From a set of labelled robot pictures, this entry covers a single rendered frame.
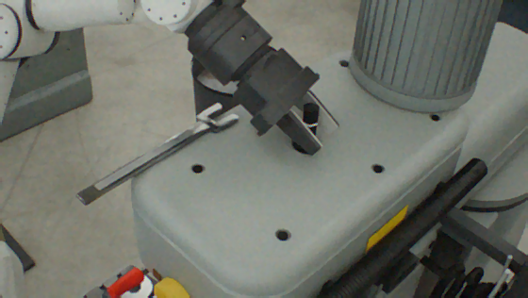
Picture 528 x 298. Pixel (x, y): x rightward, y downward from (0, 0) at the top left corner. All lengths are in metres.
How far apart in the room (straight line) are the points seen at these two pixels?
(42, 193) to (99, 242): 0.47
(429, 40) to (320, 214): 0.28
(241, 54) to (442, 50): 0.28
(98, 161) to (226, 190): 2.85
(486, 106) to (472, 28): 0.36
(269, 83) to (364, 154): 0.16
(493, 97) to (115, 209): 2.41
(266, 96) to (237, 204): 0.13
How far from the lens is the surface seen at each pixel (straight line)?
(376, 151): 0.87
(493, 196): 1.36
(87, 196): 0.78
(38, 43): 0.96
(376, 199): 0.81
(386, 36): 0.91
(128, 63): 4.32
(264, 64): 0.81
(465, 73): 0.95
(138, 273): 0.94
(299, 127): 0.81
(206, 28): 0.80
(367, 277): 0.84
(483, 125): 1.20
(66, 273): 3.13
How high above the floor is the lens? 2.46
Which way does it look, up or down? 42 degrees down
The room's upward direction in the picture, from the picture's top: 5 degrees clockwise
